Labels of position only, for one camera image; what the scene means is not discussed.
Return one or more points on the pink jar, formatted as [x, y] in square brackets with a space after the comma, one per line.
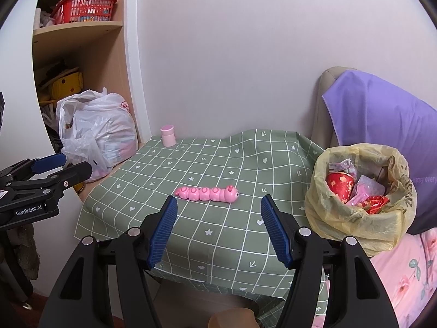
[168, 136]

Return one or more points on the yellow plastic bag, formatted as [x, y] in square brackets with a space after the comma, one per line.
[341, 225]

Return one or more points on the yellow tin can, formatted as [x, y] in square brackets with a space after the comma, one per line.
[79, 187]

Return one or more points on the yellow plush toy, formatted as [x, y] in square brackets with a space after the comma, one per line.
[66, 85]

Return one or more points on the beige padded headboard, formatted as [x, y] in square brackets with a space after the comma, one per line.
[321, 109]

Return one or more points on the green checked tablecloth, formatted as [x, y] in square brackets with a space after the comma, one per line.
[218, 164]

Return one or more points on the white plastic bag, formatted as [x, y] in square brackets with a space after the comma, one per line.
[99, 133]

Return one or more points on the red paper cup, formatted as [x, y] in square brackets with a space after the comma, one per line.
[339, 184]

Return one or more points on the tan rounded object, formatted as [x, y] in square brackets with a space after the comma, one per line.
[232, 319]

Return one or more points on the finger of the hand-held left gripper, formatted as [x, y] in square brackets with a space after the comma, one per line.
[49, 162]
[73, 174]

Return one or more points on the red plastic basket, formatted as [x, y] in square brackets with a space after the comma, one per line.
[85, 10]

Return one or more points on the small red wrapper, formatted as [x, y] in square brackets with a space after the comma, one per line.
[375, 204]

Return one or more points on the pink floral bed sheet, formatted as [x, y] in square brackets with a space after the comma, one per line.
[403, 280]

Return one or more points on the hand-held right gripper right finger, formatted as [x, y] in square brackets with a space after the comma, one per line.
[276, 232]

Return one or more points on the wooden shelf unit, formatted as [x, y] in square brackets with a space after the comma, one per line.
[99, 51]

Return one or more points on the pink caterpillar toy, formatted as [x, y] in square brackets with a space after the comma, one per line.
[208, 194]

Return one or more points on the purple cloth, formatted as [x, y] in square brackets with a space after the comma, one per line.
[382, 116]

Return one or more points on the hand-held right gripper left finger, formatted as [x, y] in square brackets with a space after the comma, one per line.
[163, 232]

